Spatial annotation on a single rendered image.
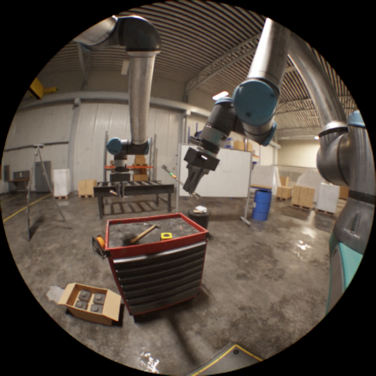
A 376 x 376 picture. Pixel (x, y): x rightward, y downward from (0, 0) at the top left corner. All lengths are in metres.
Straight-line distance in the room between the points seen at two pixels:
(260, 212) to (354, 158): 3.99
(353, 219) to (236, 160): 3.23
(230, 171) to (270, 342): 3.27
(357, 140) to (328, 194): 6.98
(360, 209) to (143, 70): 0.66
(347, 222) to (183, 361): 1.36
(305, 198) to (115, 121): 11.32
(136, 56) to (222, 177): 3.08
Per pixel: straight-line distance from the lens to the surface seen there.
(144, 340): 1.48
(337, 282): 0.26
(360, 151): 0.34
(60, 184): 7.18
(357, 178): 0.34
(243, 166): 3.51
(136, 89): 0.53
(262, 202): 4.16
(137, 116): 0.58
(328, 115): 0.51
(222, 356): 1.12
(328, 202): 7.37
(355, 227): 0.34
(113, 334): 1.56
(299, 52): 0.64
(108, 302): 1.47
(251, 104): 0.28
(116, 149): 0.72
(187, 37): 8.47
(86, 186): 6.82
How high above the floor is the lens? 1.40
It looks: 8 degrees down
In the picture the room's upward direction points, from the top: 3 degrees clockwise
